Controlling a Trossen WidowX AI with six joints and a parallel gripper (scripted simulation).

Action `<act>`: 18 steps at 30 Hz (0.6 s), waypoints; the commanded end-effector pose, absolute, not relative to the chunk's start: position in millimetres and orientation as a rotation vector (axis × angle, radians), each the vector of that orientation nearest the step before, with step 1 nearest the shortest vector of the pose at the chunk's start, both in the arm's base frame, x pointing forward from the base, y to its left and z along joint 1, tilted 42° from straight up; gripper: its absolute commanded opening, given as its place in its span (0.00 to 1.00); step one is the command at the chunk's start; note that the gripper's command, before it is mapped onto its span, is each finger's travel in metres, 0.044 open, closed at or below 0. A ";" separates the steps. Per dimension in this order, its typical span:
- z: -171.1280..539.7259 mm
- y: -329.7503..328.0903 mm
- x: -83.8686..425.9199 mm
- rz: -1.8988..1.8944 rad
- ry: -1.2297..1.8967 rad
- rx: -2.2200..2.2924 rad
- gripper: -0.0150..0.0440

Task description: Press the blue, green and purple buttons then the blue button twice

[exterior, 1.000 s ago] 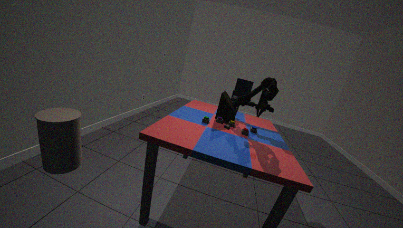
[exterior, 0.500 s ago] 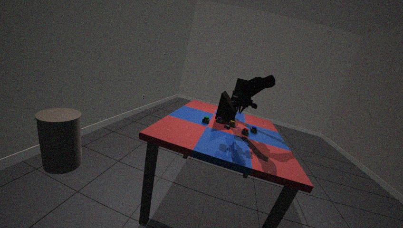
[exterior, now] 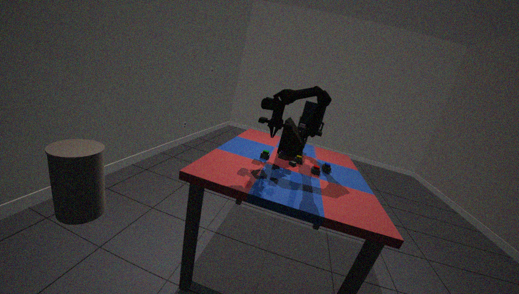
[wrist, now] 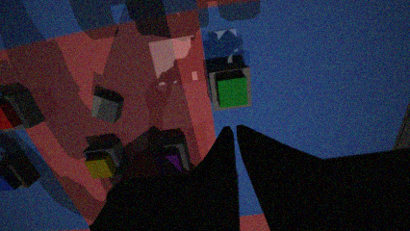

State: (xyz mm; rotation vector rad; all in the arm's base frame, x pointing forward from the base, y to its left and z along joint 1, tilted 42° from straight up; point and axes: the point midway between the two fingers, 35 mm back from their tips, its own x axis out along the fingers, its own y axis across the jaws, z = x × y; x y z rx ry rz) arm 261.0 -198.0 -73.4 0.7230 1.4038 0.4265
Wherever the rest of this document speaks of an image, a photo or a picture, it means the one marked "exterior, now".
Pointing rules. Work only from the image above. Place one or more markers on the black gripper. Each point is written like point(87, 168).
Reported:
point(265, 120)

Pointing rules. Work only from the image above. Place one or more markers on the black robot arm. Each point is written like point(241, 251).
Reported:
point(288, 96)

